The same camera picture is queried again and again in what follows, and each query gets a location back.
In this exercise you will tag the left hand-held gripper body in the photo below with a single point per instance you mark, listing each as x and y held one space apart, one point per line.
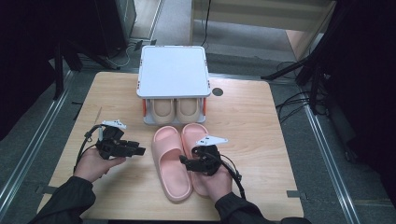
112 146

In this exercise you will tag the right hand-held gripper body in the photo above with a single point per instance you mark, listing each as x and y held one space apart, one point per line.
210 161

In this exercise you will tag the pink slide slipper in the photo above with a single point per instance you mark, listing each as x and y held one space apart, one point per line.
169 168
191 137

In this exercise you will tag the cream perforated clog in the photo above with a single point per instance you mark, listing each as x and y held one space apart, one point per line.
162 112
189 111

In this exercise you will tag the white shoe rack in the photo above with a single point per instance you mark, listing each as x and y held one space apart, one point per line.
172 70

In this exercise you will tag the person's right hand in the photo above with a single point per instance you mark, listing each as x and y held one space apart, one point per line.
218 186

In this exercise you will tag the person's left hand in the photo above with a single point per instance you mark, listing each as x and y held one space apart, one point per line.
91 166

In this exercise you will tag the dark round table grommet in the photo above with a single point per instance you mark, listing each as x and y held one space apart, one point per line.
217 91

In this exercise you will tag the black metal stand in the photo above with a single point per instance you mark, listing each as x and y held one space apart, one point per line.
58 74

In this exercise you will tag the small black plug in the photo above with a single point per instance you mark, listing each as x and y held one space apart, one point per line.
138 45

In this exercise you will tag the dark cabinet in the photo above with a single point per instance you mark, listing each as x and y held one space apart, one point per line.
115 25

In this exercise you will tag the black tripod stand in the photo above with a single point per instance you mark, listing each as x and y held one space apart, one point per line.
313 77

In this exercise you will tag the metal floor rail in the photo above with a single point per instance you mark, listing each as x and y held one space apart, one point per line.
34 146
330 155

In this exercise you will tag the light wooden furniture frame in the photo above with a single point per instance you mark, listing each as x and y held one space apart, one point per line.
264 12

